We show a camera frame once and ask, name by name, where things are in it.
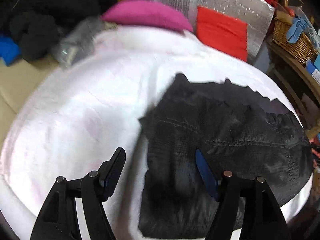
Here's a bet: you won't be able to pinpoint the wooden shelf unit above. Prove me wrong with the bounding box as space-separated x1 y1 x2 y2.
265 0 320 140

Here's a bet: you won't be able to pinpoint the white pink fleece blanket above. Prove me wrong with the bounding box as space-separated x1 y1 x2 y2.
0 26 313 240

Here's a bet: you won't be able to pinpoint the red cushion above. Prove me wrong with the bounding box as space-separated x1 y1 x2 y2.
196 6 248 62

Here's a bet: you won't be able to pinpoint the magenta pillow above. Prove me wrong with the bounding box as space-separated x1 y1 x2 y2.
101 0 194 32

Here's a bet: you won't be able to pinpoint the black plaid puffer jacket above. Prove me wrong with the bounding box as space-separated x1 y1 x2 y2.
138 74 313 239

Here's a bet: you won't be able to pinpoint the blue garment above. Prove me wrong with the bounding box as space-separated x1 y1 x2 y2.
0 35 21 66

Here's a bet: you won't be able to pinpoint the wicker basket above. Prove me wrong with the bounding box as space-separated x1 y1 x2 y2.
272 17 318 65

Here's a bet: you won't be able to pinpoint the silver foil insulation mat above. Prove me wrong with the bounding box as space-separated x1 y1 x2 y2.
154 0 275 63

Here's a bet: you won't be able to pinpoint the light blue cloth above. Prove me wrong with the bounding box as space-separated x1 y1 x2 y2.
286 17 309 44

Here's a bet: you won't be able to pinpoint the grey clothes in plastic bag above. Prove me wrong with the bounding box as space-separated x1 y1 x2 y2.
51 16 117 68

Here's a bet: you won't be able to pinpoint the black clothes pile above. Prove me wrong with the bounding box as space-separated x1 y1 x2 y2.
9 11 68 61

